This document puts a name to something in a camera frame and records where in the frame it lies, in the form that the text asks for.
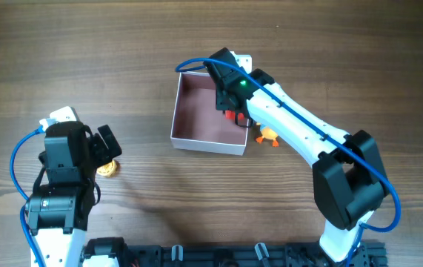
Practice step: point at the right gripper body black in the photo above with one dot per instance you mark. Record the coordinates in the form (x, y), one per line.
(224, 99)

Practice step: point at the red toy fire truck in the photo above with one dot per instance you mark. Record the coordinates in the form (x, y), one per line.
(233, 115)

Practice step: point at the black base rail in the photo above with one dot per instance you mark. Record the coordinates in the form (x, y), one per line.
(113, 251)

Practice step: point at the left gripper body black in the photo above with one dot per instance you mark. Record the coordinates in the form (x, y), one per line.
(103, 150)

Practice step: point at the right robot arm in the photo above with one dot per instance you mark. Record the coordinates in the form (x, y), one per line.
(349, 179)

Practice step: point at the white cardboard box pink inside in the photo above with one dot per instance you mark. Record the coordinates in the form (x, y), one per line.
(197, 125)

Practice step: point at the yellow duck toy blue hat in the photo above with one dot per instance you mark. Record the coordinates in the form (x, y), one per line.
(267, 133)

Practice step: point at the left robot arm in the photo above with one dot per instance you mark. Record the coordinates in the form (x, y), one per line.
(55, 215)

